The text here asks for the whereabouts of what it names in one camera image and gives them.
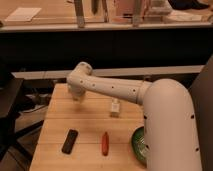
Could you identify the orange carrot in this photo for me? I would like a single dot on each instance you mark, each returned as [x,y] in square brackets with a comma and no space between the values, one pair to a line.
[105,144]

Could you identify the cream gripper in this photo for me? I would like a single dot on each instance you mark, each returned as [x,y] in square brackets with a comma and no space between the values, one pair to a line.
[76,92]

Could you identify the grey metal post left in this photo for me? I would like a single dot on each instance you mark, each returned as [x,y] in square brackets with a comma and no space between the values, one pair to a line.
[79,13]

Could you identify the small white bottle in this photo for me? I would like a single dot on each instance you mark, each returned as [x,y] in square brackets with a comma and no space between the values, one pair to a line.
[115,108]

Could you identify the black chair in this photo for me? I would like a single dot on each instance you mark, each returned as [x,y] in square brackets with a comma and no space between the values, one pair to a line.
[12,101]

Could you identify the black remote control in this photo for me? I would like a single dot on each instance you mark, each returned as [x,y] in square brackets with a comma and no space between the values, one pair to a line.
[69,141]

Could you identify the green ceramic plate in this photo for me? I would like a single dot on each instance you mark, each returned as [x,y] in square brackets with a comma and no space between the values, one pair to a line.
[138,145]

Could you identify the white paper sheet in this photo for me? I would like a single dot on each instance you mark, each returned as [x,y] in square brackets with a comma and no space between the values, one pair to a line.
[22,14]

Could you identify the grey metal post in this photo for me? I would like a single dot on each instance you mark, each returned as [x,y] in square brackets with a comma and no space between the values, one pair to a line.
[79,13]
[136,16]

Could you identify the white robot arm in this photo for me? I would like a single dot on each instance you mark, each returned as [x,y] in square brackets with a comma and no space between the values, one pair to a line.
[170,129]

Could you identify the grey metal post right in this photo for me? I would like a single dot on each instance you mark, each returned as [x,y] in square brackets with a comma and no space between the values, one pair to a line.
[136,16]

